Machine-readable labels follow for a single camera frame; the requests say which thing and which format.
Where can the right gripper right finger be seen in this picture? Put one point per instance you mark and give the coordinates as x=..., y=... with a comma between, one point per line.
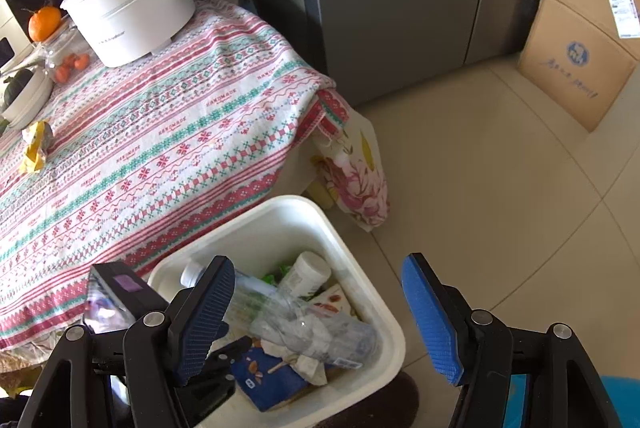
x=507, y=377

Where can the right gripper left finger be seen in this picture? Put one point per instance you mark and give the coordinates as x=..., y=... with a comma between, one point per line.
x=161, y=351

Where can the blue biscuit box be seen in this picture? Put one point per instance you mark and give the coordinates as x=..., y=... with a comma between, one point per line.
x=268, y=382

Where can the clear plastic bottle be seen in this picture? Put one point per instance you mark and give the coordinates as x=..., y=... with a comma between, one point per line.
x=262, y=311

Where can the white printed wrapper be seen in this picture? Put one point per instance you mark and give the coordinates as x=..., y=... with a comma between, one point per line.
x=311, y=370

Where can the green snack bag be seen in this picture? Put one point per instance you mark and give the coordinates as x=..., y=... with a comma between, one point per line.
x=275, y=277

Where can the orange white snack bag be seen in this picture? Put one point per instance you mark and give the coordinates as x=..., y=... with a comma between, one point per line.
x=334, y=300

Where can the white yogurt bottle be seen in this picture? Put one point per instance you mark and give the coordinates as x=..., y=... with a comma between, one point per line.
x=308, y=274

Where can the yellow snack wrapper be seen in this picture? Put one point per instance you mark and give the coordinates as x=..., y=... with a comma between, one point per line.
x=38, y=137

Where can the white trash bin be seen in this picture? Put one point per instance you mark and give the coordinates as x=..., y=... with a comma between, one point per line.
x=256, y=242

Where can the brown slipper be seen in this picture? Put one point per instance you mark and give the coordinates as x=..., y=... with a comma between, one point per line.
x=393, y=406

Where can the patterned tablecloth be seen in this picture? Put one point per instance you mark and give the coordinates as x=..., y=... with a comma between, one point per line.
x=148, y=156

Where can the dark green squash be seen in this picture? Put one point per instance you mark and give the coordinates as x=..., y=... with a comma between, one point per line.
x=16, y=84

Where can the lower cardboard box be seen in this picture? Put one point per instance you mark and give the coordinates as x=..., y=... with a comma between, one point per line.
x=571, y=60

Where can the glass jar with lid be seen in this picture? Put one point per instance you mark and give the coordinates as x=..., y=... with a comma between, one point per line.
x=66, y=54

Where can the large orange tangerine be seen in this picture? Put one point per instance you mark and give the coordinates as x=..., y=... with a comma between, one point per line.
x=43, y=23

